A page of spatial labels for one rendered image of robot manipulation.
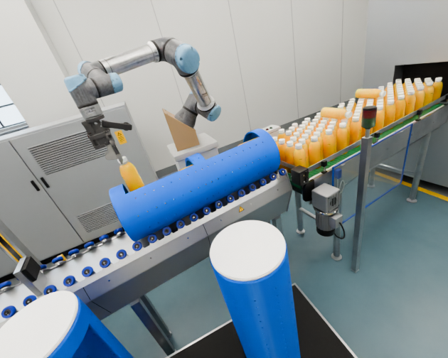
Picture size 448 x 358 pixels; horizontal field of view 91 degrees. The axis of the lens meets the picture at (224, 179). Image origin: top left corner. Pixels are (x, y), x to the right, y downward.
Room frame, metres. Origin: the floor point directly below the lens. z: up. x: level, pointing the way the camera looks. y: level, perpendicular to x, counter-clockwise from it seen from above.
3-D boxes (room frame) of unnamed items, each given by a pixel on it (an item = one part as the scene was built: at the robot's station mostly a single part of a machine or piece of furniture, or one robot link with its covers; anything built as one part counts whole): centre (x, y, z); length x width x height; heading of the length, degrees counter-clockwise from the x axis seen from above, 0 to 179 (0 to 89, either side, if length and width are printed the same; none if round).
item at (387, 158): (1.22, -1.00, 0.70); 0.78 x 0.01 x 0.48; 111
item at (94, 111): (0.95, 0.44, 1.57); 0.08 x 0.08 x 0.05
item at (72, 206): (2.42, 1.90, 0.72); 2.15 x 0.54 x 1.45; 105
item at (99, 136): (0.95, 0.45, 1.49); 0.09 x 0.08 x 0.12; 111
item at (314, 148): (1.21, -0.59, 0.99); 0.07 x 0.07 x 0.19
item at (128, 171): (0.96, 0.42, 1.25); 0.07 x 0.07 x 0.19
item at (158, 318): (0.93, 0.69, 0.31); 0.06 x 0.06 x 0.63; 21
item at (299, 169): (1.07, -0.43, 0.95); 0.10 x 0.07 x 0.10; 21
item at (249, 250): (0.58, -0.02, 1.03); 0.28 x 0.28 x 0.01
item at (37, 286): (0.76, 0.93, 1.00); 0.10 x 0.04 x 0.15; 21
